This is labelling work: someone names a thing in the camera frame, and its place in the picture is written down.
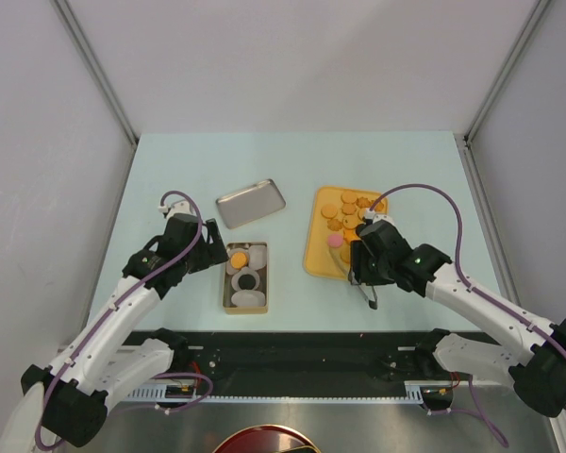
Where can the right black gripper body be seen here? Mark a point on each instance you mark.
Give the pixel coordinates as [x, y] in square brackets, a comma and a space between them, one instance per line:
[373, 271]

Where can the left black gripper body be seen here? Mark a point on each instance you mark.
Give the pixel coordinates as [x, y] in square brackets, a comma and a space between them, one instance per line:
[198, 260]

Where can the orange cookie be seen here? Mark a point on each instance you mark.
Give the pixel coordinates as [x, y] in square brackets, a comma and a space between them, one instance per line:
[238, 260]

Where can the black cookie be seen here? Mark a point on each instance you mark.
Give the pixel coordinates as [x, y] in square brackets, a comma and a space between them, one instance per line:
[248, 282]

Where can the metal tongs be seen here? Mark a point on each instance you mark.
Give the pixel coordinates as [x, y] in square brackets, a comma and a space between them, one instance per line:
[366, 292]

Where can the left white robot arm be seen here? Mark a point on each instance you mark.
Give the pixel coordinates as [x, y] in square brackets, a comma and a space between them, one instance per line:
[73, 395]

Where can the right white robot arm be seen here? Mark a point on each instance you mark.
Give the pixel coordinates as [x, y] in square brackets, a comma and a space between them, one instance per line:
[528, 354]

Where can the yellow cookie tin box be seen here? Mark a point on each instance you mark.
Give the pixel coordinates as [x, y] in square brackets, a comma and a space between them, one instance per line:
[258, 255]

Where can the pink round cookie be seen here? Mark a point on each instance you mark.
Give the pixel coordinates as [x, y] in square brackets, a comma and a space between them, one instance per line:
[335, 241]

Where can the white paper cupcake liner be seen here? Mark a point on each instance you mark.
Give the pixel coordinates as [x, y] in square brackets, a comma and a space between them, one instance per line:
[248, 299]

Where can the yellow cookie tray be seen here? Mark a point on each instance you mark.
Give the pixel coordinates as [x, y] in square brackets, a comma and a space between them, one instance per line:
[336, 210]

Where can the silver tin lid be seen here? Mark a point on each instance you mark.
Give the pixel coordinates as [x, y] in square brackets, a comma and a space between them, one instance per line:
[251, 203]

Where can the dark red round object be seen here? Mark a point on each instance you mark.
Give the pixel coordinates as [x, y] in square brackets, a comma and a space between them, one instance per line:
[267, 438]

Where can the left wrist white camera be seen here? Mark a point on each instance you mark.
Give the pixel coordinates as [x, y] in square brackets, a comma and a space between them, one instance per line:
[178, 207]

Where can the wrist white camera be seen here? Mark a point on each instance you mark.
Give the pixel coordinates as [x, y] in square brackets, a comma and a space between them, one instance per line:
[372, 216]
[178, 207]

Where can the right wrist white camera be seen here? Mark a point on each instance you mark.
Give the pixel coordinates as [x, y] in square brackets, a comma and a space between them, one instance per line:
[372, 216]

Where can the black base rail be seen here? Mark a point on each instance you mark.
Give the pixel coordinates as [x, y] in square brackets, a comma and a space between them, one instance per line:
[310, 365]

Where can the right aluminium frame post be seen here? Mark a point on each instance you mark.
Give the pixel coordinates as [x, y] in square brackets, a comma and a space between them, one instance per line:
[510, 63]

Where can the aluminium frame post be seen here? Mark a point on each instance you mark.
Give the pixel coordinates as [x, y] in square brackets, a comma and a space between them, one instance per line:
[84, 49]
[510, 63]

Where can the left aluminium frame post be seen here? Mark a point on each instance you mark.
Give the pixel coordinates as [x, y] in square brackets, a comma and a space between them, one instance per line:
[84, 49]

